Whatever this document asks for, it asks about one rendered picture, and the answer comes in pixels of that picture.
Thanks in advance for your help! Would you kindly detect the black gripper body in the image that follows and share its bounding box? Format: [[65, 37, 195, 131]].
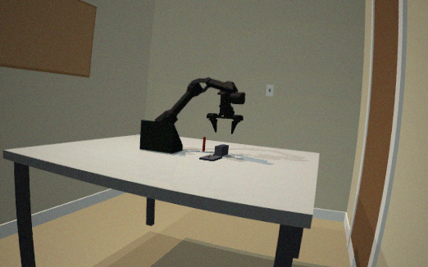
[[207, 103, 244, 121]]

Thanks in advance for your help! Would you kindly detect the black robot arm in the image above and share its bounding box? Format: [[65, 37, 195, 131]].
[[155, 78, 246, 123]]

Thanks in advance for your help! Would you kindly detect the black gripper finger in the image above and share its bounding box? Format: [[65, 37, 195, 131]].
[[231, 121, 240, 134], [209, 119, 217, 133]]

